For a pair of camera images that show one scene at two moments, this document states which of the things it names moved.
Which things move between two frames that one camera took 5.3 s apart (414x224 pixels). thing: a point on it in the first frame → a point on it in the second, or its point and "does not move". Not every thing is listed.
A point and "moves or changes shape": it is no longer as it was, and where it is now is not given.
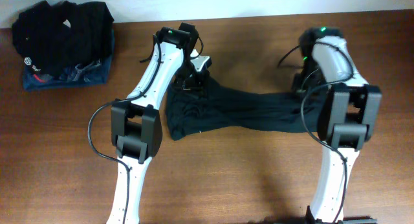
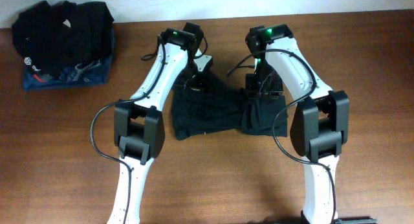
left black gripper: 200,85 does not move
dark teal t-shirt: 218,104 moves or changes shape
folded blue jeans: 94,72 does not move
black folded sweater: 55,38 does not move
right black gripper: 297,87 → 253,90
